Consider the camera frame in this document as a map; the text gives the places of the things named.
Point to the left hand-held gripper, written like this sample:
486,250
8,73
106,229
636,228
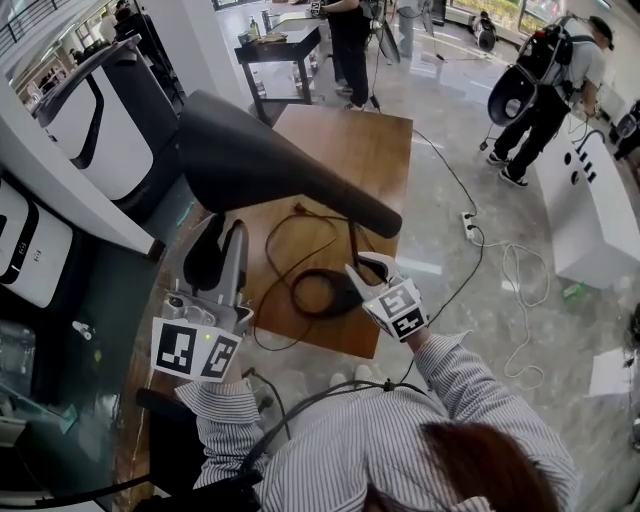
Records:
200,345

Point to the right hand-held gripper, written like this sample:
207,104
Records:
397,312

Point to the dark brown desk lamp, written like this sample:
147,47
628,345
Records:
260,160

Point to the person's right forearm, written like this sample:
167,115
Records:
450,370

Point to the person's left forearm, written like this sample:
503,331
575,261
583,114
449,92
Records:
220,410

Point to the person's right white shoe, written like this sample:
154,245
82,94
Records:
366,374

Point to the person's white shoe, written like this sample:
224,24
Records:
340,380
366,374

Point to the white power strip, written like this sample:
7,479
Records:
468,225

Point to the person's left white shoe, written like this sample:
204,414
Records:
340,380

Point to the brown wooden table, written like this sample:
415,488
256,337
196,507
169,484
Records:
360,165

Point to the small white bottle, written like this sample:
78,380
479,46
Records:
82,330

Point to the large white black delivery robot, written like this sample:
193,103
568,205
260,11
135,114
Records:
120,135

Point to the person's striped shirt torso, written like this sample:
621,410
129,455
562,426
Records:
360,445

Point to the white robot with black screen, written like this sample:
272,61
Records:
45,255

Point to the black office chair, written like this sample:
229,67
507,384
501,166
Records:
165,450

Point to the green packet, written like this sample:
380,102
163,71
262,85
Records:
573,291

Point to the black table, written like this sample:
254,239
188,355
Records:
280,47

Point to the white counter block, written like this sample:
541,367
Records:
590,220

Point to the black curved shell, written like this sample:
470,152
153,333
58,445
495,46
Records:
510,97

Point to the yellow bottle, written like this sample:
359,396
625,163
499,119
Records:
254,27

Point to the black faucet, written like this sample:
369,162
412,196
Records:
590,137

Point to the white box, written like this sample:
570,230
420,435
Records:
615,372

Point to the black backpack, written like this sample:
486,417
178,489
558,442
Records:
545,50

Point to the black metal railing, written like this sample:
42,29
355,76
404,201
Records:
25,20

